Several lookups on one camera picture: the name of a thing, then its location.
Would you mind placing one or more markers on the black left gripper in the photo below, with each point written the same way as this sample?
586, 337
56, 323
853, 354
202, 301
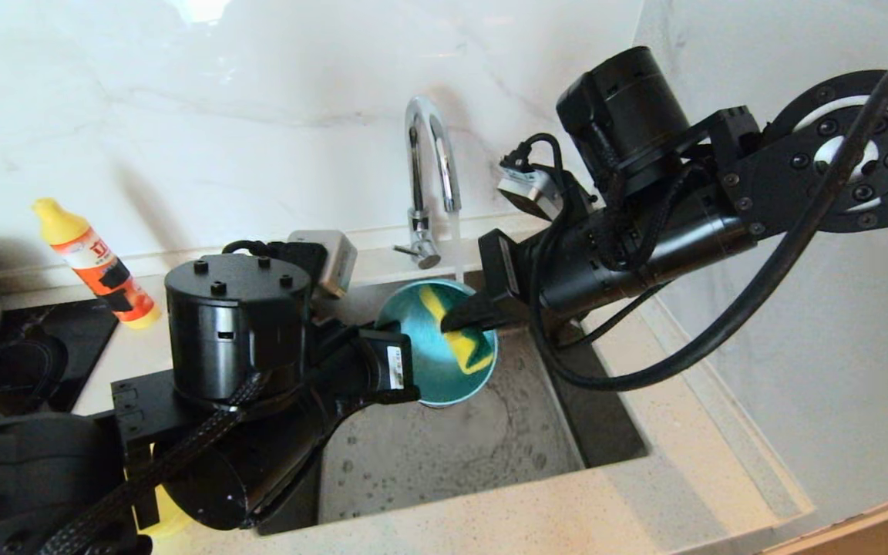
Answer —
371, 362

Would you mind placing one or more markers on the yellow plastic bowl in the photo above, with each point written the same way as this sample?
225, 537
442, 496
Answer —
166, 520

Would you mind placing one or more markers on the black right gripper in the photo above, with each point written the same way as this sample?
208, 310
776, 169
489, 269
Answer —
536, 270

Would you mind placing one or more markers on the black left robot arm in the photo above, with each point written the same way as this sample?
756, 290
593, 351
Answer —
182, 432

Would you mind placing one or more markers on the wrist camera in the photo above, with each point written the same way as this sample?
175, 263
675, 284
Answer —
529, 189
328, 262

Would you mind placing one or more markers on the chrome gooseneck faucet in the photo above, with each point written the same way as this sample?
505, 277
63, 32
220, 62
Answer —
415, 177

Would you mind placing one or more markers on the blue plastic bowl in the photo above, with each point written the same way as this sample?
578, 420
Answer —
428, 362

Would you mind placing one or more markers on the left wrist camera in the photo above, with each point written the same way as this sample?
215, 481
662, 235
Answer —
328, 262

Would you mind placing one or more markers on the stainless steel sink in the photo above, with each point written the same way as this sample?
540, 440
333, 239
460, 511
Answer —
452, 455

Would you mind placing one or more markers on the orange dish soap bottle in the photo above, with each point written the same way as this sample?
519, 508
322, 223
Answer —
93, 258

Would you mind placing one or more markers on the green and yellow sponge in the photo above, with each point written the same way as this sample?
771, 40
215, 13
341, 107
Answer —
475, 351

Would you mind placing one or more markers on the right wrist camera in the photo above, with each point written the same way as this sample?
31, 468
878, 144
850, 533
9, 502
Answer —
529, 189

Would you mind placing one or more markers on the black induction cooktop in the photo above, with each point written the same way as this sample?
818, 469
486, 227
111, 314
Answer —
20, 354

